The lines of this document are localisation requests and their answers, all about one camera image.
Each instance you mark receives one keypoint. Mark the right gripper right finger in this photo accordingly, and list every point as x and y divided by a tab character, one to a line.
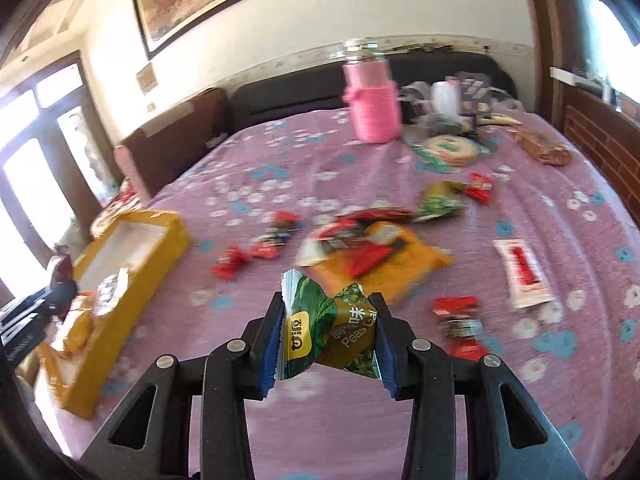
508	435

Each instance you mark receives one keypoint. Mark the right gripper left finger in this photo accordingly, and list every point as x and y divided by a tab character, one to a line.
148	435

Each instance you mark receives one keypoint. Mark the orange cracker pack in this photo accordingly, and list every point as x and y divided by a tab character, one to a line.
74	331

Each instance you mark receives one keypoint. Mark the red dark candy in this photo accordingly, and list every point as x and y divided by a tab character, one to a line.
459	319

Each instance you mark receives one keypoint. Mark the green peas snack pack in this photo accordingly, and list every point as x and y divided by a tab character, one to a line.
337	332

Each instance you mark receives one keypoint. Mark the yellow snack bag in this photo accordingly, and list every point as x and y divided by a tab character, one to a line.
396	278

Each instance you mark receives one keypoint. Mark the small red candy packet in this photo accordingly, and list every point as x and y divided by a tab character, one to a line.
229	263

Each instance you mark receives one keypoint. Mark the white red sachet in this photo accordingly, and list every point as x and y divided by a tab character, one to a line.
528	286

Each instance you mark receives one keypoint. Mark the red dark candy pack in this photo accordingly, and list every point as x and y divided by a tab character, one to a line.
362	252

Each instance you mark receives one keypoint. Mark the dark red Golden wafer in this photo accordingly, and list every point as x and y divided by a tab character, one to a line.
370	215

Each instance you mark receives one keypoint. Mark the red twisted candy pack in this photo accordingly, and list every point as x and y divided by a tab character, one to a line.
270	243

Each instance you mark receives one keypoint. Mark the small green yellow pack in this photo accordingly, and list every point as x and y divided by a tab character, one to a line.
440	200

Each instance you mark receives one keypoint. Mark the yellow cardboard tray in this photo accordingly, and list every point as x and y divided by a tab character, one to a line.
149	243

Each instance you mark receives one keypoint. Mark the purple floral tablecloth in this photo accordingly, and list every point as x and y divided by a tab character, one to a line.
578	356

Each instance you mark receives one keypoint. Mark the wooden glass door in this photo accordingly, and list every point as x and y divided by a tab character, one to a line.
57	171

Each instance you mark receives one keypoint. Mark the small red candy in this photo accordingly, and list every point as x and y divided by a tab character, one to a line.
479	187

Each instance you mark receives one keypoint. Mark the maroon armchair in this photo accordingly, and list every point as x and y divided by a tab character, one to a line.
162	149

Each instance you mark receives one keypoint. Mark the round cookie pack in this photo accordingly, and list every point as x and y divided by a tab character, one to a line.
448	154

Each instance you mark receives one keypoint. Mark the dark seed bag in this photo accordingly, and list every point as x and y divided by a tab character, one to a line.
436	124

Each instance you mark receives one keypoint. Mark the brown snack wrapper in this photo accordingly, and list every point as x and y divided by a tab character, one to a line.
543	148

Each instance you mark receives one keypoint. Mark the pink knit-sleeved bottle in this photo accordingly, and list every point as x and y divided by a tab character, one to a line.
370	93

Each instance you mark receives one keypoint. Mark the white plastic cup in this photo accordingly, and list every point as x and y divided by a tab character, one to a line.
446	97

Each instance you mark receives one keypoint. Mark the black phone stand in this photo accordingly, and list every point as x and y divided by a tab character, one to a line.
475	97

